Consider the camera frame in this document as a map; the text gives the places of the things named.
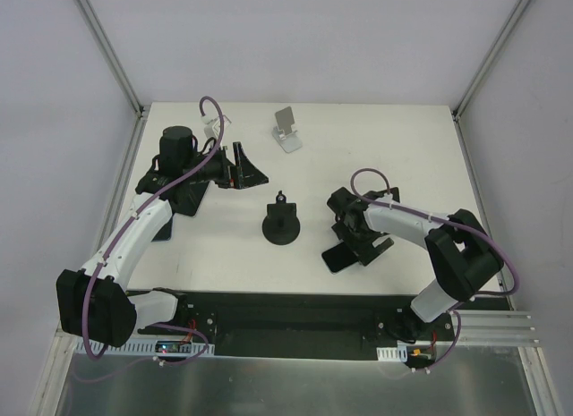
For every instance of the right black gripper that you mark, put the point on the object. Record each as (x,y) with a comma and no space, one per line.
(363,244)

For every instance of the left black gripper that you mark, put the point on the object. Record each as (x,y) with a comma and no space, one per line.
(231,166)

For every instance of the black round phone stand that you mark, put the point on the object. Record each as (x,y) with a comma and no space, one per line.
(281,225)

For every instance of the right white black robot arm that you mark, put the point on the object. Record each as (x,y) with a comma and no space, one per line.
(462,261)

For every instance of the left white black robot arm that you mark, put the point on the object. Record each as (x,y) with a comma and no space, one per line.
(92,301)

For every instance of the silver phone stand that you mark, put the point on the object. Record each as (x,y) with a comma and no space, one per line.
(284,131)

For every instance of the black folding phone stand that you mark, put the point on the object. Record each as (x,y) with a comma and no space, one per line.
(387,196)

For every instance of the black stand left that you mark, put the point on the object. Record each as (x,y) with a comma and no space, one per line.
(188,197)

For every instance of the dark blue phone left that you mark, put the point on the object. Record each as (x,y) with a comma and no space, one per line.
(165,232)

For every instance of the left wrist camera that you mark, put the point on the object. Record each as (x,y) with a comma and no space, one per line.
(212,126)

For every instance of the right white cable duct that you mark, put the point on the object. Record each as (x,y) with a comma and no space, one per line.
(392,354)

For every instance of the white cable duct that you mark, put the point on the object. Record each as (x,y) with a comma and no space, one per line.
(161,348)
(392,354)

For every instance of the aluminium rail right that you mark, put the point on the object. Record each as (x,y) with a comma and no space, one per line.
(498,328)

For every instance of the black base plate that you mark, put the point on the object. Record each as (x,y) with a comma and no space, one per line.
(296,326)

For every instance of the left white cable duct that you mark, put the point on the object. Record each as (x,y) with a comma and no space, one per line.
(161,348)

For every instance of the left aluminium frame post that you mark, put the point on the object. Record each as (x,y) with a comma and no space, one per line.
(105,47)

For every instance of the aluminium frame post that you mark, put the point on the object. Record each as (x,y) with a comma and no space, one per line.
(507,30)
(105,47)

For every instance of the right aluminium frame post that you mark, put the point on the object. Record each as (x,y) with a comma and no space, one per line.
(507,30)

